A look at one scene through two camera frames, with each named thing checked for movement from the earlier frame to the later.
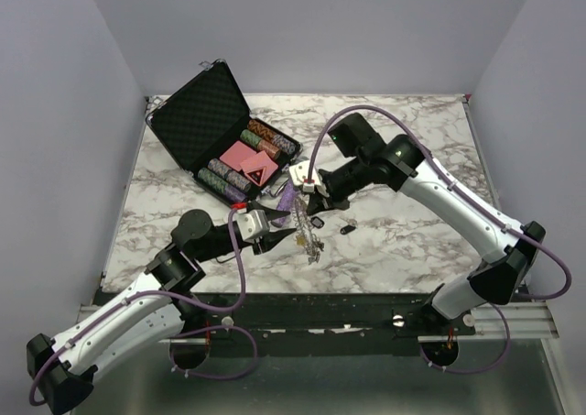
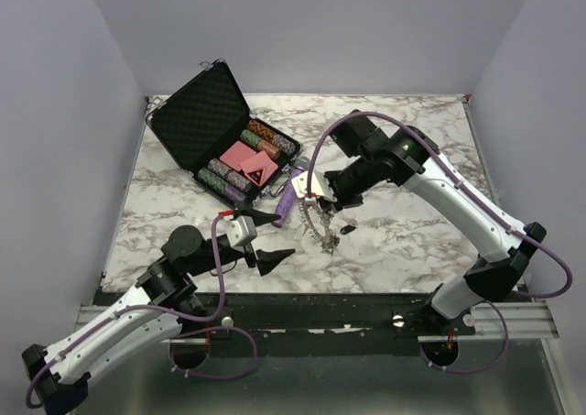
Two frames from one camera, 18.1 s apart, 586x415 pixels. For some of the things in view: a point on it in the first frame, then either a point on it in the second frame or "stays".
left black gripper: [270, 240] to [268, 260]
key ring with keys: [306, 236] to [328, 241]
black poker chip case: [230, 154] stays
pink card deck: [237, 153] stays
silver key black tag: [348, 229] stays
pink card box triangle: [259, 167] stays
